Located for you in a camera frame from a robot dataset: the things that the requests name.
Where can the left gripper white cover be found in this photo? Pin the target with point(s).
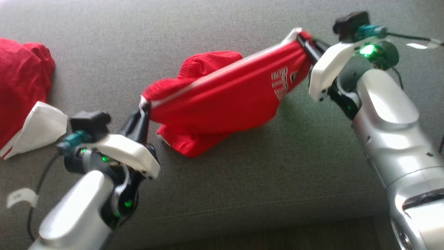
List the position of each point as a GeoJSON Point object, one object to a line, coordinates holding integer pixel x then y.
{"type": "Point", "coordinates": [128, 151]}

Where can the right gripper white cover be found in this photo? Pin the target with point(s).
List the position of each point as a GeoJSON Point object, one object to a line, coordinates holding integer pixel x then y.
{"type": "Point", "coordinates": [329, 69]}

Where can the red Bulls basketball shorts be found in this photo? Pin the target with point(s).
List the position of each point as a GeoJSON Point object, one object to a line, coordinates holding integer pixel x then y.
{"type": "Point", "coordinates": [225, 97]}

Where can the red basketball jersey white trim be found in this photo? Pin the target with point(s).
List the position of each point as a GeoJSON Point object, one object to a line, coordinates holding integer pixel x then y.
{"type": "Point", "coordinates": [20, 80]}

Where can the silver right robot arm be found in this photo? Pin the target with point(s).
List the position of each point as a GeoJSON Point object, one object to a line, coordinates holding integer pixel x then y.
{"type": "Point", "coordinates": [392, 132]}

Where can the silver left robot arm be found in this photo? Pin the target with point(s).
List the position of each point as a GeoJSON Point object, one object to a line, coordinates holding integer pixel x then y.
{"type": "Point", "coordinates": [73, 215]}

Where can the grey sofa seat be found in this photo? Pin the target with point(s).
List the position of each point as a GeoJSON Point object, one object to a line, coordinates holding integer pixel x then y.
{"type": "Point", "coordinates": [242, 180]}

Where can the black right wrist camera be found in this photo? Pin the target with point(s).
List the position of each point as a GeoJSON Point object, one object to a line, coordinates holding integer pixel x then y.
{"type": "Point", "coordinates": [350, 24]}

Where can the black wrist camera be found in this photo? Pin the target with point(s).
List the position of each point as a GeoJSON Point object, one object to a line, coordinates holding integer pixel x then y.
{"type": "Point", "coordinates": [350, 24]}
{"type": "Point", "coordinates": [90, 123]}

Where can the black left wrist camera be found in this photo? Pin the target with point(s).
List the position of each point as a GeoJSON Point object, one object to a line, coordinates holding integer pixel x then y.
{"type": "Point", "coordinates": [90, 123]}

